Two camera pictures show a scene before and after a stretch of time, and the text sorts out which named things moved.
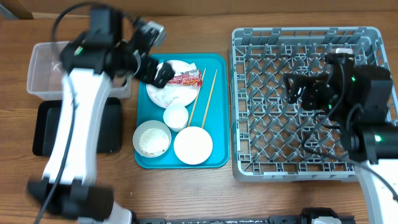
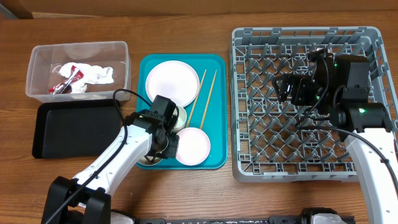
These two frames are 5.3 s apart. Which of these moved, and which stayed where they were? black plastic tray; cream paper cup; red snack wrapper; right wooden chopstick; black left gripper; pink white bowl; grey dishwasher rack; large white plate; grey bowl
Moved: grey bowl; black left gripper; red snack wrapper
Stayed: large white plate; pink white bowl; grey dishwasher rack; right wooden chopstick; cream paper cup; black plastic tray
